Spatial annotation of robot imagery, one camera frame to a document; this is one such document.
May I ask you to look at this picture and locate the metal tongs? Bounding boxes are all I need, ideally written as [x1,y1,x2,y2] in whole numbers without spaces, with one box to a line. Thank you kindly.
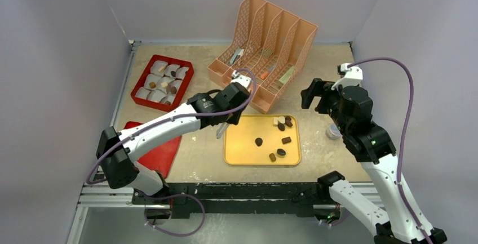
[216,123,229,139]

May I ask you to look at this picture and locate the red box lid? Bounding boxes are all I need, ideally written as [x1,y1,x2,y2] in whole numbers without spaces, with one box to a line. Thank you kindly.
[138,136,182,178]

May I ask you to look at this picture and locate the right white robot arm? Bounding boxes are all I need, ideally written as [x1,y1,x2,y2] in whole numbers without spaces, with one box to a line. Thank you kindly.
[300,78,448,243]

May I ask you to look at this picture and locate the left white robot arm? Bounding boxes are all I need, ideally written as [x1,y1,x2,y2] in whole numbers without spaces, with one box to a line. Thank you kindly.
[95,76,256,204]

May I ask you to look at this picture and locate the brown bar chocolate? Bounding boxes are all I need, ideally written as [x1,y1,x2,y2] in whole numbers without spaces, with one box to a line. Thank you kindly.
[281,137,292,145]

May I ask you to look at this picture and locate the dark heart chocolate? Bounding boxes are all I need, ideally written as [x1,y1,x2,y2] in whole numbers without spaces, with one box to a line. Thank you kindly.
[254,137,263,147]

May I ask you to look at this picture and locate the milk ribbed chocolate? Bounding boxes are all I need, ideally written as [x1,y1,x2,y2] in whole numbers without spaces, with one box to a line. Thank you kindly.
[269,153,277,162]

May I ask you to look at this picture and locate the red chocolate box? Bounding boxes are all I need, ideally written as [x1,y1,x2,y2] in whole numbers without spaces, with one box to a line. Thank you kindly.
[130,55,194,112]

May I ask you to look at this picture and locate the small clear cup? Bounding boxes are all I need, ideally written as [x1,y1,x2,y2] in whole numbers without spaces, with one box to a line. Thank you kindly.
[325,123,342,140]

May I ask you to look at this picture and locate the yellow tray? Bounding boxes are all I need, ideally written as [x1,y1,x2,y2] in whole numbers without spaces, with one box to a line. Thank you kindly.
[223,114,302,166]

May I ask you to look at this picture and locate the orange file organizer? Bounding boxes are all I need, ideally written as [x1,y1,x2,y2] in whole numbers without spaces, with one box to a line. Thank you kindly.
[208,0,318,114]

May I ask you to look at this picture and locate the black base frame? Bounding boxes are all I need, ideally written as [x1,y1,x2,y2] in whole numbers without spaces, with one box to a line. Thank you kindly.
[132,182,342,223]

